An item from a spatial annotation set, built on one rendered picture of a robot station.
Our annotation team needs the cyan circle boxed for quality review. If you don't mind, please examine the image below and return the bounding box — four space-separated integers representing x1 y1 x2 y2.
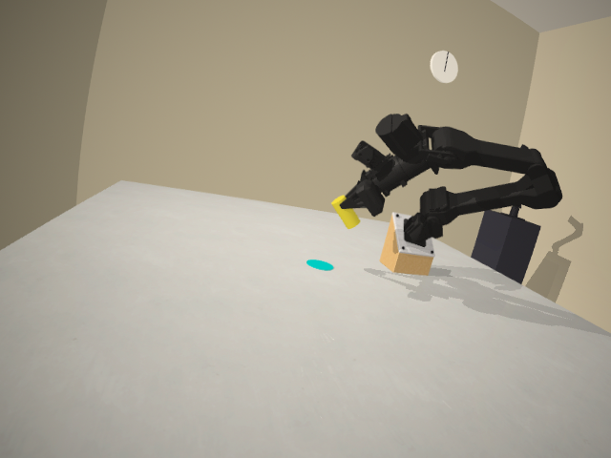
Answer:
306 260 333 271

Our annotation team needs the yellow cylinder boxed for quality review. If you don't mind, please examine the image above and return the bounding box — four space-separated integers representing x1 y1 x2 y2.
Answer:
331 195 360 229

